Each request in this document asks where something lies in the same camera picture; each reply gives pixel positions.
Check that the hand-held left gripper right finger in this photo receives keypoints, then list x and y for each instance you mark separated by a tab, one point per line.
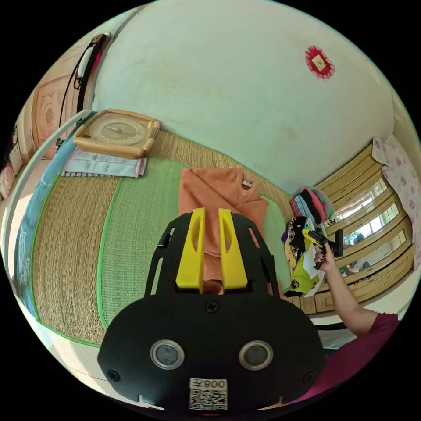
232	260

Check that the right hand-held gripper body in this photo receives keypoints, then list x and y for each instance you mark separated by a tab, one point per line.
324	241

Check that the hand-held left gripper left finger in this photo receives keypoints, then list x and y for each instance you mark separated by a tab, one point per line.
192	256

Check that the person's right forearm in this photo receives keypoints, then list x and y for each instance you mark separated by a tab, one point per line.
345	296

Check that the orange long sleeve shirt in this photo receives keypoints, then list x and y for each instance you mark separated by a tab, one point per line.
213	190

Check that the person's right hand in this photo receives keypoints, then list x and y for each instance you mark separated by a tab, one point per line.
324	261

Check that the pile of clothes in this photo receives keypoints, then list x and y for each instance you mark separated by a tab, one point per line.
312	201

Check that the wooden cupboard with glass doors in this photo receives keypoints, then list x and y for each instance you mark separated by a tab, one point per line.
361	184

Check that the pink floral curtain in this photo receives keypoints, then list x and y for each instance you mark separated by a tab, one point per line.
402	177

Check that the person's body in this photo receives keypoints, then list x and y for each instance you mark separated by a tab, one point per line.
358	355

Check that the bed with woven mat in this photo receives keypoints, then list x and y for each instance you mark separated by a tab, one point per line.
72	230

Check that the folded pale blue cloth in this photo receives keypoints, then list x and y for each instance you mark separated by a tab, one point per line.
105	166

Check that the square wooden clock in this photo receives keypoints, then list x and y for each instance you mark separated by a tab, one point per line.
115	132

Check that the carved wooden door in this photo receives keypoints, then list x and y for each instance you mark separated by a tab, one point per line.
49	108

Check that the hanging bags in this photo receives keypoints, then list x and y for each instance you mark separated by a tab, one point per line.
86	62

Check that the red lace wall ornament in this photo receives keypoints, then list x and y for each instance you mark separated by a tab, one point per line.
319	62

